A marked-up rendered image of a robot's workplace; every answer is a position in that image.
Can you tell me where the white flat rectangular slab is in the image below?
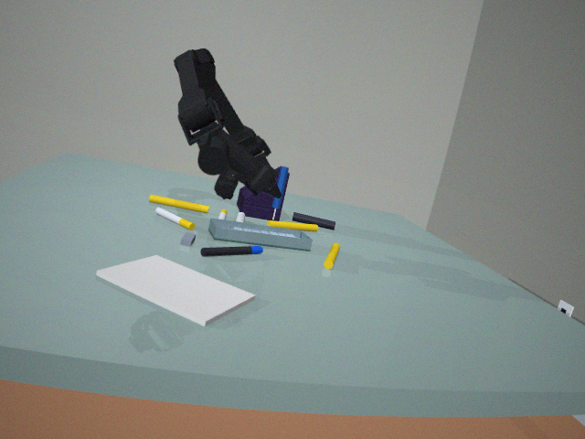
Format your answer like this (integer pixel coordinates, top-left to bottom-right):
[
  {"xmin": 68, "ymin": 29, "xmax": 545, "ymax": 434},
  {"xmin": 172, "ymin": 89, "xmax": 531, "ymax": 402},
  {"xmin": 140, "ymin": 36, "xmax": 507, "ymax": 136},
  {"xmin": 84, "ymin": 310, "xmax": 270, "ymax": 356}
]
[{"xmin": 96, "ymin": 255, "xmax": 255, "ymax": 327}]

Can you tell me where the blue stylus with grey tip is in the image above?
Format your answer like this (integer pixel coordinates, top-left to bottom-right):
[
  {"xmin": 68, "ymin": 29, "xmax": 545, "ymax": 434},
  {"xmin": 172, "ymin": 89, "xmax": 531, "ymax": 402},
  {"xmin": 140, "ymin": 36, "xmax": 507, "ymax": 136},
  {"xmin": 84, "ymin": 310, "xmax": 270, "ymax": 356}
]
[{"xmin": 272, "ymin": 166, "xmax": 289, "ymax": 220}]

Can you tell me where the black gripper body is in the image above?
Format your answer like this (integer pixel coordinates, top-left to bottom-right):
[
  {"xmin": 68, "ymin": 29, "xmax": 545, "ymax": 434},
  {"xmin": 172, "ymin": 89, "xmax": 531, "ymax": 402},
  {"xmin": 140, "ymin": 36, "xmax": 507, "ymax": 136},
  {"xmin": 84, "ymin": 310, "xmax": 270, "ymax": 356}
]
[{"xmin": 228, "ymin": 140, "xmax": 276, "ymax": 195}]

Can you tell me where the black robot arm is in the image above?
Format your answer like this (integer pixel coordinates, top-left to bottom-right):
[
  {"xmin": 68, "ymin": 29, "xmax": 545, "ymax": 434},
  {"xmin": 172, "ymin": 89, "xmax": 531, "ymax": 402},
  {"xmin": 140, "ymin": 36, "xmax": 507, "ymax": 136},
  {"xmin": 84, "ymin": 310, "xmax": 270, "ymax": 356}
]
[{"xmin": 174, "ymin": 48, "xmax": 271, "ymax": 199}]

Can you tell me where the black marker with blue cap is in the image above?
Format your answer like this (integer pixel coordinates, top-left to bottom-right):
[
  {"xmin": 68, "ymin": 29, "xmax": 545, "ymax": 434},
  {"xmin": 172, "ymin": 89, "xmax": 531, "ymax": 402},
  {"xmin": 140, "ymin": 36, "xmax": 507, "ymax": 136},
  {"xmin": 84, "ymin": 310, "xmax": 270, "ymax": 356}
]
[{"xmin": 200, "ymin": 246, "xmax": 263, "ymax": 257}]

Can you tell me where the dark grey cylinder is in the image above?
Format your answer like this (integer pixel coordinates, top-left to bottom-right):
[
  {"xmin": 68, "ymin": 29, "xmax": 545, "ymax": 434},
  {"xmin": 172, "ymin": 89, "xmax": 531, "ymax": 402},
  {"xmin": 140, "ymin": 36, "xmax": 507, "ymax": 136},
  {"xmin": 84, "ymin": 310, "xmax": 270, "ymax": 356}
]
[{"xmin": 292, "ymin": 212, "xmax": 335, "ymax": 230}]

